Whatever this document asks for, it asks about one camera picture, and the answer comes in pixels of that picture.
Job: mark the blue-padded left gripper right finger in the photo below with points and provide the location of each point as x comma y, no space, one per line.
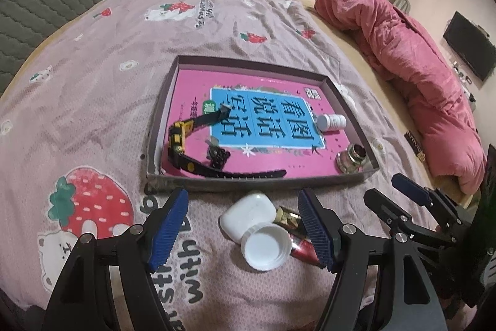
323,228

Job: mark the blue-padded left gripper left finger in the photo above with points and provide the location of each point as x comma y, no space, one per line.
164,226

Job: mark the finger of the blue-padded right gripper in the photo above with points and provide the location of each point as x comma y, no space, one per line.
399,221
442,208

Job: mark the black and gold box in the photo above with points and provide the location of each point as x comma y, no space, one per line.
291,221

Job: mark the white plastic jar lid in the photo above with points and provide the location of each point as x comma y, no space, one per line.
266,246

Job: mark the white pill bottle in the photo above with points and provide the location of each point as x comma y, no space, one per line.
331,122

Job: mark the white earbud case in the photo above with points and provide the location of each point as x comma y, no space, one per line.
252,209

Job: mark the small black toy figure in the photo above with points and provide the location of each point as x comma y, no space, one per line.
217,156

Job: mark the pink and blue book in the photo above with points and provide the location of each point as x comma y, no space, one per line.
271,124

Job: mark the shallow dark cardboard box tray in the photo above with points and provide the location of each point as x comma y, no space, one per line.
167,166

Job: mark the pink strawberry print bedsheet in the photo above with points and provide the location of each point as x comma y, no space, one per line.
74,128

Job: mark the rolled pink quilt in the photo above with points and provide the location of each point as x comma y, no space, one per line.
403,53

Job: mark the black wall television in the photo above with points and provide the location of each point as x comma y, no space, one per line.
472,45

